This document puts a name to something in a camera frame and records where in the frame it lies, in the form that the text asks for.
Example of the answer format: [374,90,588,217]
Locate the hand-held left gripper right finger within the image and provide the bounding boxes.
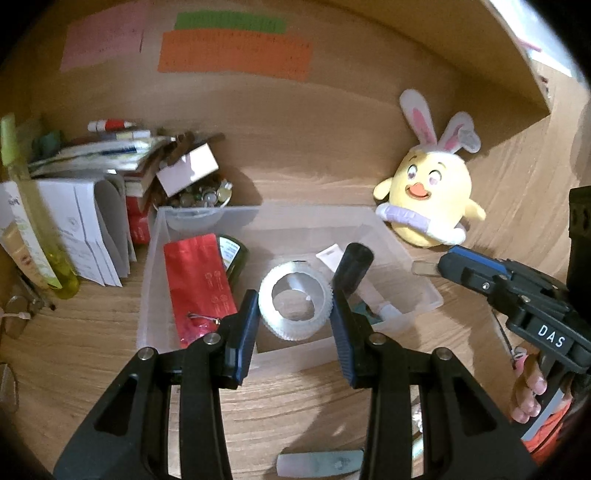
[330,288,539,480]

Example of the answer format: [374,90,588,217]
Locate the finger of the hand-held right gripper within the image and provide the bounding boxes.
[438,246,523,304]

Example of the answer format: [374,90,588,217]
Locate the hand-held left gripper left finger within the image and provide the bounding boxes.
[53,290,259,480]

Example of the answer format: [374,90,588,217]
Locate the pink keychain charm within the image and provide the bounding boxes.
[181,311,223,348]

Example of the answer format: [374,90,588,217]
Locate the translucent white tape roll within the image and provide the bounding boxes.
[257,261,333,342]

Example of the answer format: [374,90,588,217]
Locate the red foil pouch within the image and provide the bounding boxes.
[163,233,236,349]

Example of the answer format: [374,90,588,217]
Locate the black capped tube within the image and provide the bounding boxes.
[332,242,402,321]

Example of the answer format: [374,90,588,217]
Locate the dark green jar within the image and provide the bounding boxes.
[217,234,249,284]

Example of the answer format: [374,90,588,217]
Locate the clear plastic storage box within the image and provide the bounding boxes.
[137,204,444,356]

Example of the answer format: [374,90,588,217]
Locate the person's right forearm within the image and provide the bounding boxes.
[526,401,573,455]

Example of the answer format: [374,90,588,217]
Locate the person's right hand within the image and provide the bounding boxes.
[510,353,550,423]

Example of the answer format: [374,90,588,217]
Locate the yellow chick plush toy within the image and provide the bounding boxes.
[374,89,486,249]

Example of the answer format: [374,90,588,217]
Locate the clear bowl of trinkets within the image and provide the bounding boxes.
[152,178,234,227]

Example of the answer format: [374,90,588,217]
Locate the red small boxes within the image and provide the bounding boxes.
[126,182,153,245]

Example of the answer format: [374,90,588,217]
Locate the white cardboard box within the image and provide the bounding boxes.
[156,143,219,197]

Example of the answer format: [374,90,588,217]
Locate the folded white papers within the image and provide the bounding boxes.
[0,178,137,288]

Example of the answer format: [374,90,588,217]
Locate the stack of booklets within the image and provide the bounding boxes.
[28,129,171,178]

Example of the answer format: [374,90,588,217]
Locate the yellow green spray bottle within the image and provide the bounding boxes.
[0,113,80,300]

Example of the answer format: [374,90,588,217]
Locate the tan sunscreen bottle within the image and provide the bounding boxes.
[0,222,47,288]

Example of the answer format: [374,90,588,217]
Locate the red white marker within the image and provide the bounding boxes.
[88,119,137,132]

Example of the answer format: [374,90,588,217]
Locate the orange paper note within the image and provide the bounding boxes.
[158,30,312,83]

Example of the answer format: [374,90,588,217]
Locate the green paper note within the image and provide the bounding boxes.
[174,10,287,34]

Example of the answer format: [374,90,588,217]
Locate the pink paper note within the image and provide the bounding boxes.
[60,2,148,72]

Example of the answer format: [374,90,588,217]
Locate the thin frame eyeglasses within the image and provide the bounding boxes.
[0,362,19,414]
[0,295,35,340]

